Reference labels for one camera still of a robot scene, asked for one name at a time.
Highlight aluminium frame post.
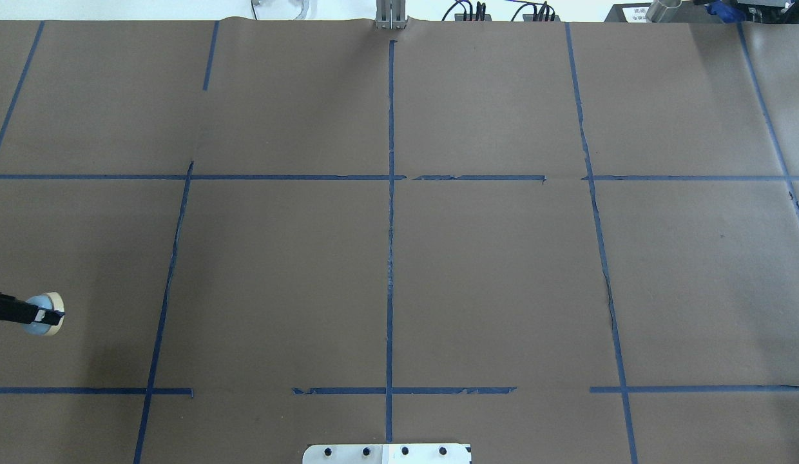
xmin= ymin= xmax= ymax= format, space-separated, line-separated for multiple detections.
xmin=375 ymin=0 xmax=408 ymax=30

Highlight white camera pillar with base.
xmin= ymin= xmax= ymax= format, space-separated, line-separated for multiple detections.
xmin=302 ymin=443 xmax=473 ymax=463

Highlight metal cylinder weight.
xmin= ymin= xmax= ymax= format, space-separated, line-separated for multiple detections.
xmin=645 ymin=0 xmax=683 ymax=23

